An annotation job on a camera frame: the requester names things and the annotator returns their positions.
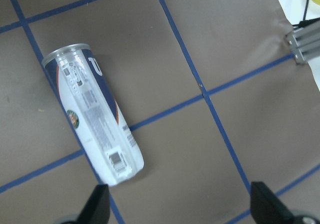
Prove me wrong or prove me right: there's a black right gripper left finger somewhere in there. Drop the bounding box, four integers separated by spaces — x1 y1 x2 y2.
76 184 111 224

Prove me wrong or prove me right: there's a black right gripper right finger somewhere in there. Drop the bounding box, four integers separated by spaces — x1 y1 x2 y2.
250 181 295 224

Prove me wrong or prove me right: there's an aluminium frame post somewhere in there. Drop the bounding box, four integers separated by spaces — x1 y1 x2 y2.
285 19 320 65

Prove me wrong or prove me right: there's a white blue tennis ball can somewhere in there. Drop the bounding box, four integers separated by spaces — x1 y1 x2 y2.
42 43 144 186

